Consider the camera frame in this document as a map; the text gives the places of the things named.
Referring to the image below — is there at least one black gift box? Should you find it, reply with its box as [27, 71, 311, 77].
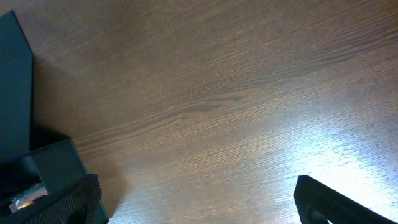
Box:
[0, 9, 109, 224]

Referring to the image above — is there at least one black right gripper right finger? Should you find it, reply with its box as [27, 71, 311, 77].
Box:
[294, 175, 396, 224]

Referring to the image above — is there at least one chrome ratchet wrench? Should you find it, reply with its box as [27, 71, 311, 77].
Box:
[9, 183, 48, 213]

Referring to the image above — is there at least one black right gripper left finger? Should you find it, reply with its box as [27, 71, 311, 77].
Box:
[1, 174, 102, 224]

